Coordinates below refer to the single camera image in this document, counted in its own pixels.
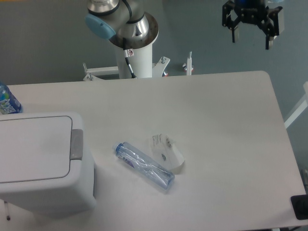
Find clear empty plastic bottle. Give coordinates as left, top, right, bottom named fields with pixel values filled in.
left=113, top=141, right=175, bottom=191

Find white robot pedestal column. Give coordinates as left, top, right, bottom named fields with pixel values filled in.
left=113, top=37, right=158, bottom=79

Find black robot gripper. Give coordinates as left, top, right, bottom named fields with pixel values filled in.
left=221, top=0, right=284, bottom=50

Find blue labelled water bottle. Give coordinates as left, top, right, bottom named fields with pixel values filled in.
left=0, top=82, right=23, bottom=115

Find black device at table edge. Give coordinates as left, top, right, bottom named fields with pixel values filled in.
left=290, top=194, right=308, bottom=220

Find white push-lid trash can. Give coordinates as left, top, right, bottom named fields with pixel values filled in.
left=0, top=112, right=96, bottom=215

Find grey trash can push button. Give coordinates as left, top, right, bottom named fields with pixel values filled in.
left=70, top=129, right=84, bottom=160

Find white frame bar right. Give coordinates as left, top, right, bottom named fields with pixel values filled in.
left=284, top=82, right=308, bottom=129

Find white pedestal base legs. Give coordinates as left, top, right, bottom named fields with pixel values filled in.
left=82, top=51, right=195, bottom=81

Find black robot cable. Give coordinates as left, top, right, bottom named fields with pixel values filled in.
left=122, top=37, right=138, bottom=79

